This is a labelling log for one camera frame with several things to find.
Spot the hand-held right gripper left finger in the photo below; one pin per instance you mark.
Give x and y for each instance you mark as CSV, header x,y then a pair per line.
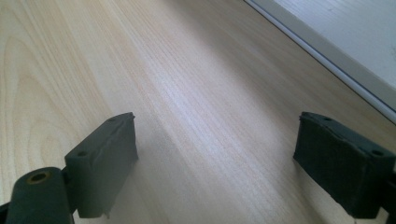
x,y
101,165

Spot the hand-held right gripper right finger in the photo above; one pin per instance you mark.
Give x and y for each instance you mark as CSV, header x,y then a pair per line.
x,y
339,168

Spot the white baseboard strip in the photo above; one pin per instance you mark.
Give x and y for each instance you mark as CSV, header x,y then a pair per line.
x,y
336,56

